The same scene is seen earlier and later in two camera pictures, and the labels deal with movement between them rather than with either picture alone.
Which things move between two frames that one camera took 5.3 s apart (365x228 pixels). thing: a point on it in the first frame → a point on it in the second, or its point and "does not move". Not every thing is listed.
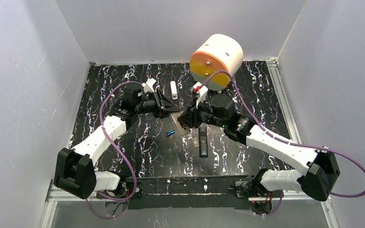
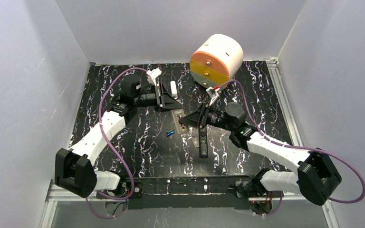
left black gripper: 162,105 → 161,96
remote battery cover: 195,139 does not move
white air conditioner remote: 182,130 does not move
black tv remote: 203,142 does not move
